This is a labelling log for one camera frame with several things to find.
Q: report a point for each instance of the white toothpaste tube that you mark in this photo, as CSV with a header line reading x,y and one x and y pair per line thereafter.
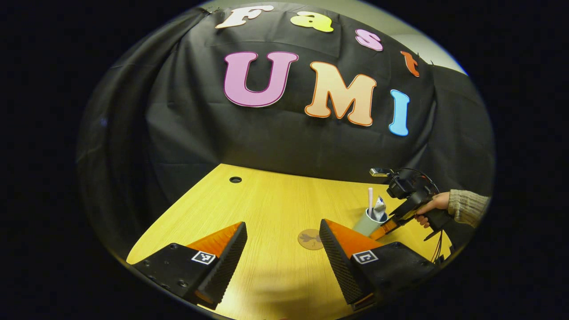
x,y
379,210

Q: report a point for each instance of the light green cup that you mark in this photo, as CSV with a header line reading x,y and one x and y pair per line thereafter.
x,y
364,226

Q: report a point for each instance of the pink toothbrush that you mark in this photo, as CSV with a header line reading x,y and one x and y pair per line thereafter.
x,y
370,200

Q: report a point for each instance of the black backdrop cloth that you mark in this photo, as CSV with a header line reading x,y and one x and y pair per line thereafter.
x,y
284,138

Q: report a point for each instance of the round brown coaster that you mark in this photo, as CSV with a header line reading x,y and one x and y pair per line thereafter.
x,y
309,239

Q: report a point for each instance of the wooden desktop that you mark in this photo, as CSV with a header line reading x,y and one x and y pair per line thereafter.
x,y
266,209

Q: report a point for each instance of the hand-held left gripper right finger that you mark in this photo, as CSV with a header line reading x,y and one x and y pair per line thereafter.
x,y
340,262

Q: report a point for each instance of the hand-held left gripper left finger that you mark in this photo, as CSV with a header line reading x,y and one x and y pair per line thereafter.
x,y
229,262

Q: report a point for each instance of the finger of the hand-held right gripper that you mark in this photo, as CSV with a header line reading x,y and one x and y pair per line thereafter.
x,y
386,229

